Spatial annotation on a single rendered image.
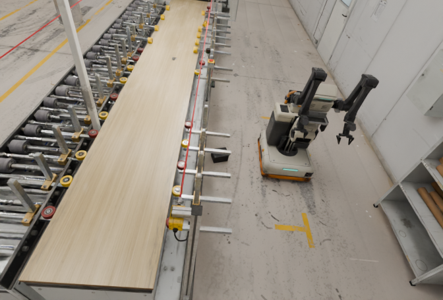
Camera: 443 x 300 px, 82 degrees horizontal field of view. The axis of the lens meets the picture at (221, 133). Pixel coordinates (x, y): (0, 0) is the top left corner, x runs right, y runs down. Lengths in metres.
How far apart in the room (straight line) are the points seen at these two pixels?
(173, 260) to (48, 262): 0.75
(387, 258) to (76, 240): 2.92
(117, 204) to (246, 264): 1.41
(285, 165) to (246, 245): 1.03
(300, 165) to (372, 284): 1.33
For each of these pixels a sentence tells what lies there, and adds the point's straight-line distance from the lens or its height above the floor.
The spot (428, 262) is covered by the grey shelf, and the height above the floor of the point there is 0.14.
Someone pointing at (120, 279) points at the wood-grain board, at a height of 0.90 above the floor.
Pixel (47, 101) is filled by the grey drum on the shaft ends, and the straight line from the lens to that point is 3.04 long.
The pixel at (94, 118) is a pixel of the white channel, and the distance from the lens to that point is 2.49.
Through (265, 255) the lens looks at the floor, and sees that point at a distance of 2.83.
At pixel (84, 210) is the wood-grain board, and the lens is 1.98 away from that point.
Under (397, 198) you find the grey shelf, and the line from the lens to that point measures 3.78.
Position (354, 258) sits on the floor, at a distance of 3.22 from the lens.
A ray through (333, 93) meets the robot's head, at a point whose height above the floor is 1.34.
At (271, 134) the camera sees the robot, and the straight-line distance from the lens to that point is 3.18.
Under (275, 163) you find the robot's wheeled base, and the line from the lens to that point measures 3.14.
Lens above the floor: 2.53
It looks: 43 degrees down
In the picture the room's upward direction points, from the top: 10 degrees clockwise
